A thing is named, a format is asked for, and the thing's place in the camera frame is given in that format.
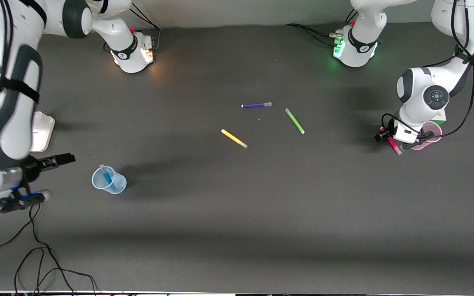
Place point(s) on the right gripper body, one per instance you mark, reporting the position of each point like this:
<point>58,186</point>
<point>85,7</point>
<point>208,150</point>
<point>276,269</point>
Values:
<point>32,168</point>

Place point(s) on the pink marker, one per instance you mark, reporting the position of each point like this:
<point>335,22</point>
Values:
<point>394,144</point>

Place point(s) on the blue marker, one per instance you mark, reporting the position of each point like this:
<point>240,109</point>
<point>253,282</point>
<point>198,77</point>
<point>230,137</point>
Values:
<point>106,176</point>

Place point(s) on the translucent pink plastic cup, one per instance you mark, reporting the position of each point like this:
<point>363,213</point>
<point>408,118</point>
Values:
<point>434,131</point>

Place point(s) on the white stand with base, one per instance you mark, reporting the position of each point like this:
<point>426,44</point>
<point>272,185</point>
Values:
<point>43,131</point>

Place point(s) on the colourful puzzle cube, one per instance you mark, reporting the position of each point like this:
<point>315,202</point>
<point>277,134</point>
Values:
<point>440,117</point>

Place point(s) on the translucent blue plastic cup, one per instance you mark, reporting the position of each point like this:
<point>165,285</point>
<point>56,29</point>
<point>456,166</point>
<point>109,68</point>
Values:
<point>117,187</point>

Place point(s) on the green marker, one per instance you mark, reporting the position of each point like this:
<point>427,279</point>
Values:
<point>294,121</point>

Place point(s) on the purple marker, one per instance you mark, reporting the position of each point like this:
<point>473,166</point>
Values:
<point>255,105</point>

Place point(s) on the yellow marker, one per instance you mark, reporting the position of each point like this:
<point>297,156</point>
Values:
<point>233,138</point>

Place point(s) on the dark grey table mat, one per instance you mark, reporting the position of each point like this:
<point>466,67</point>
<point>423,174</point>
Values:
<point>237,226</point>

